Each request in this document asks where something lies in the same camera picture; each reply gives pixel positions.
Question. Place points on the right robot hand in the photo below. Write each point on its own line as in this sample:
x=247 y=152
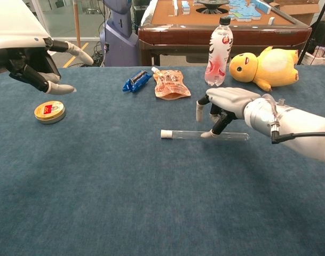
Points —
x=231 y=100

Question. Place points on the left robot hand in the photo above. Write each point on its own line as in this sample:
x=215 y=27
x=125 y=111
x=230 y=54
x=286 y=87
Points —
x=18 y=32

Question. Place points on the clear plastic ruler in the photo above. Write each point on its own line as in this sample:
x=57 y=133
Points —
x=186 y=134

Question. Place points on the small white tube cap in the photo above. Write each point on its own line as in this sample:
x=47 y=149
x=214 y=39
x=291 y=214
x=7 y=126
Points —
x=166 y=134

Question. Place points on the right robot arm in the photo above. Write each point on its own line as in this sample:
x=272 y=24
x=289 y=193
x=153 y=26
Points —
x=293 y=125

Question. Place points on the black-capped bottle red white label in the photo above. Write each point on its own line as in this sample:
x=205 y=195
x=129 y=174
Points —
x=218 y=58

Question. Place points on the yellow duck plush toy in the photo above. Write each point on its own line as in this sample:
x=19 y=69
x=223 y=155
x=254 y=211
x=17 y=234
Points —
x=269 y=68

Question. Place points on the wooden pole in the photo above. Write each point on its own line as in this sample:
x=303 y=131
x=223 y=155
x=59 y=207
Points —
x=77 y=21

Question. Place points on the orange spout pouch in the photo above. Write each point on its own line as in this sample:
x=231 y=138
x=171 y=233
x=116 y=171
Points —
x=170 y=85

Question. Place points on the brown mahjong table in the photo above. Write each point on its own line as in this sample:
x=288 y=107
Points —
x=178 y=34

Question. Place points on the round yellow tin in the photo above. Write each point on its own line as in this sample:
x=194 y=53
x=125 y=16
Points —
x=50 y=112

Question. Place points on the white mahjong tile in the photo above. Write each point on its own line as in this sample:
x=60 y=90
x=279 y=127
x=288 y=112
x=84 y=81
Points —
x=271 y=20

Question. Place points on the blue-grey machine base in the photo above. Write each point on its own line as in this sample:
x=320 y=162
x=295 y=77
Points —
x=117 y=45

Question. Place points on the black tripod stand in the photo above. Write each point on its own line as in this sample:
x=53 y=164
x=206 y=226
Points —
x=313 y=29

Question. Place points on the cardboard box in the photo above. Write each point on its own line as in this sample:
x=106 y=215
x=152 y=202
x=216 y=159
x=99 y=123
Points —
x=301 y=10

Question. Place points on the blue table cloth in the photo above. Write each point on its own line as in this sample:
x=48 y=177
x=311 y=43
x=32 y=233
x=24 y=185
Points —
x=151 y=200

